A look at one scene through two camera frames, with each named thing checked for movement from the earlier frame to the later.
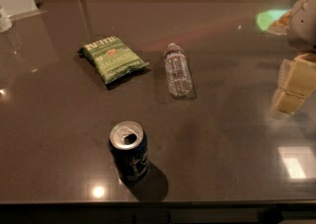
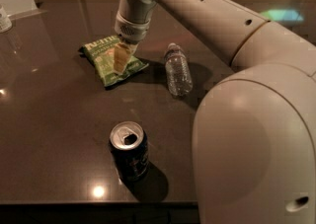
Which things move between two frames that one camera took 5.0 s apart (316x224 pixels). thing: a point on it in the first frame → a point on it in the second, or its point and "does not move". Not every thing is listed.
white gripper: (303, 26) → (130, 31)
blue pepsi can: (129, 147) does not move
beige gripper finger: (286, 102) → (120, 57)
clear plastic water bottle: (178, 71) does not move
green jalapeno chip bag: (113, 58) does not move
